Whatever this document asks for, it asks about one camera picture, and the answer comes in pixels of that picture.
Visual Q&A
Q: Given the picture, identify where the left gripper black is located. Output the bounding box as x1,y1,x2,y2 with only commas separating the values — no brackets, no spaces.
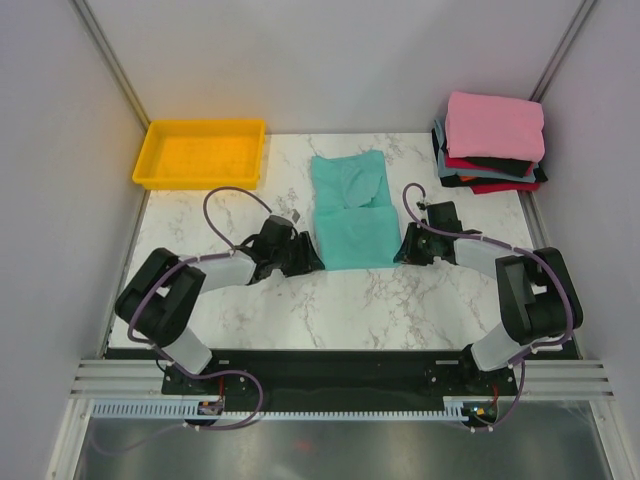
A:
272,232,325,278

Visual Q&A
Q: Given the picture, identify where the teal t shirt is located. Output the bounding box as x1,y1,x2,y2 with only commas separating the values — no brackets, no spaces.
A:
311,150,401,271

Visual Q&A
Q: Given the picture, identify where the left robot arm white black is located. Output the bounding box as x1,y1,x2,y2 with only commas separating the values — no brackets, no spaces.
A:
115,215,325,393

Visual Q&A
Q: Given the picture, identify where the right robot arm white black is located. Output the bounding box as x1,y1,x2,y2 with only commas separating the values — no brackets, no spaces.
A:
394,201,584,394

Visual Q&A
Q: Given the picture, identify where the stack of folded t shirts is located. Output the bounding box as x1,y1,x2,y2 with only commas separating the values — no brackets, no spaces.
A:
431,117,548,195

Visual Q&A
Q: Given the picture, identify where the pink folded t shirt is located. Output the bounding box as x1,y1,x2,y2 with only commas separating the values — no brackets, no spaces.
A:
445,91,545,163

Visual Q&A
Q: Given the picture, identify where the yellow plastic tray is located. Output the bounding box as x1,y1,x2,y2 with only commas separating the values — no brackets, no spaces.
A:
132,119,266,190

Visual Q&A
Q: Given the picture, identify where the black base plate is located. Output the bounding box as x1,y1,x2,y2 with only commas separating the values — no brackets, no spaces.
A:
103,348,521,414

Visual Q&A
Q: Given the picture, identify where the right aluminium frame post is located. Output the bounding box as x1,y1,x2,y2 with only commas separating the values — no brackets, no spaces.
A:
529,0,600,103

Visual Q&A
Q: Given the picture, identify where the aluminium frame post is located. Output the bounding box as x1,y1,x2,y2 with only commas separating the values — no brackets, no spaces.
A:
529,0,600,103
69,0,150,131

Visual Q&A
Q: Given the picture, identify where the white slotted cable duct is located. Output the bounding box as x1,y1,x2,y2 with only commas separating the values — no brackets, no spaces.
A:
91,399,468,422

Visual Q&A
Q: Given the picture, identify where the left aluminium frame post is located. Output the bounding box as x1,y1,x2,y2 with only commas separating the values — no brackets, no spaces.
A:
69,0,150,131

